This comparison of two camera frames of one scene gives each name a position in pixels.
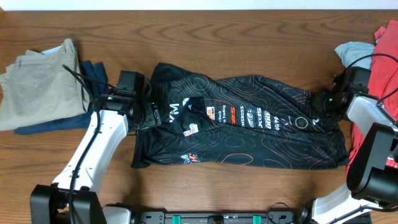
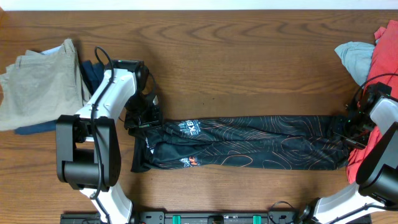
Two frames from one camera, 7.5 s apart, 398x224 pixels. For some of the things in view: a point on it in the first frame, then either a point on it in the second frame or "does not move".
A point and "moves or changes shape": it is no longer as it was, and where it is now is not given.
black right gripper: x=317 y=101 to x=360 y=142
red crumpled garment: x=384 y=81 does not move
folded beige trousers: x=37 y=89 does not move
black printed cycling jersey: x=259 y=121 moves or changes shape
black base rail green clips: x=160 y=216 does not move
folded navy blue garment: x=94 y=89 does not move
